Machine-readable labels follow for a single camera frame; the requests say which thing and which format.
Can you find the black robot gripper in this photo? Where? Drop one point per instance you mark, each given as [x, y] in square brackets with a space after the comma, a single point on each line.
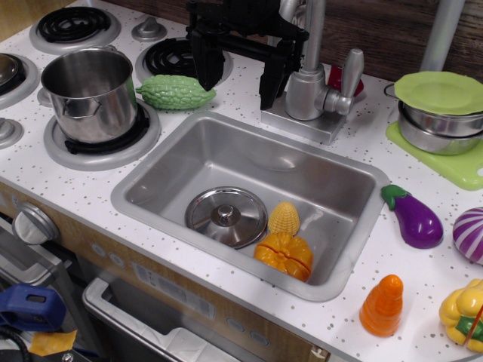
[253, 29]

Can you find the silver toy faucet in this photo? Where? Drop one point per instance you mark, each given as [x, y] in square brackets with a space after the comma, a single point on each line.
[309, 107]

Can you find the black rear right burner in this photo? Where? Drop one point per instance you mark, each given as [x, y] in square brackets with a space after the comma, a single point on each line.
[172, 56]

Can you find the black burner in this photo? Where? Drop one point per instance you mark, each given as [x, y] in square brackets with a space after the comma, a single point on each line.
[74, 28]
[172, 56]

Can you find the green toy bitter gourd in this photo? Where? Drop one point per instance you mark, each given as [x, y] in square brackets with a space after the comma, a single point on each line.
[174, 92]

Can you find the red toy item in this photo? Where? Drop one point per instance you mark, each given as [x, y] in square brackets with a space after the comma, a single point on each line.
[335, 80]

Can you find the grey rear stove knob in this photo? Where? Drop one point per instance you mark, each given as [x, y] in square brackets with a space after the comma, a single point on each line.
[149, 30]

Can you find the grey stove knob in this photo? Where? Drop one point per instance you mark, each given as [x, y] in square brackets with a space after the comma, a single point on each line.
[11, 132]
[149, 30]

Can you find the grey sink basin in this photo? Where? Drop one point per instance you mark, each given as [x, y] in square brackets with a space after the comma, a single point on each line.
[338, 199]

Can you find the stainless steel pot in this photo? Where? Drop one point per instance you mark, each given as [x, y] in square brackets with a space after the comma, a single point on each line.
[92, 93]

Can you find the steel pot lid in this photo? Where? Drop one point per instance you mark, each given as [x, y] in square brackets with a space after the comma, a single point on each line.
[232, 216]

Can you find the yellow toy corn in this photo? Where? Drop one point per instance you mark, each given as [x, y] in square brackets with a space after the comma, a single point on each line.
[284, 218]

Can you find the black rear left burner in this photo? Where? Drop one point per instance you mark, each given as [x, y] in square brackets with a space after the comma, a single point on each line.
[74, 28]

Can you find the orange toy pumpkin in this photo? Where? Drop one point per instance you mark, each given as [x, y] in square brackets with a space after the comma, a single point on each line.
[286, 253]

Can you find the green plastic plate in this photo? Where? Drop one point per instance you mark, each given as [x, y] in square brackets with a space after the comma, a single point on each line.
[442, 93]

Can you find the stacked steel bowls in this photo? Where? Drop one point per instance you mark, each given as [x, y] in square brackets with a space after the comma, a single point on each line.
[439, 134]

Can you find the grey vertical pole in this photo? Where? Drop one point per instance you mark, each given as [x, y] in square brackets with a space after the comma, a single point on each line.
[441, 36]

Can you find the left edge burner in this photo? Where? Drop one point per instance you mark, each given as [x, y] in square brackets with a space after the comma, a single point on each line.
[19, 78]

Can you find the purple toy eggplant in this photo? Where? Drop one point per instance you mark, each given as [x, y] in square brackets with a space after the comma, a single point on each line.
[419, 225]

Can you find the grey left stove knob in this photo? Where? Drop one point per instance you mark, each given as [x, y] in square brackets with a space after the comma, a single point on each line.
[11, 132]

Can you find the green cutting board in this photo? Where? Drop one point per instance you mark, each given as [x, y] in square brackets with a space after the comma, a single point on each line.
[464, 171]

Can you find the silver oven dial knob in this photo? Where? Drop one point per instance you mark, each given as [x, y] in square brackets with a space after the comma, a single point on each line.
[33, 226]

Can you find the purple striped toy onion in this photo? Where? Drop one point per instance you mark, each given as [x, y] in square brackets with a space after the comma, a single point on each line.
[467, 234]

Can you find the orange toy carrot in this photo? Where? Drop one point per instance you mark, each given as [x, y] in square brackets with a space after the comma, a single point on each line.
[381, 311]

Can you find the blue clamp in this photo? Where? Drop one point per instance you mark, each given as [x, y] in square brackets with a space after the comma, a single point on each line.
[29, 308]

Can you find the yellow toy bell pepper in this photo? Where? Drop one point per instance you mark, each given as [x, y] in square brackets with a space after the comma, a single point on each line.
[461, 314]

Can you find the grey dishwasher door handle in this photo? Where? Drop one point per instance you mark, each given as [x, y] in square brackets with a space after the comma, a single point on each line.
[143, 329]

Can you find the oven door handle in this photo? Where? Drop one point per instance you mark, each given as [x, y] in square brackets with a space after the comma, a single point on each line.
[25, 264]

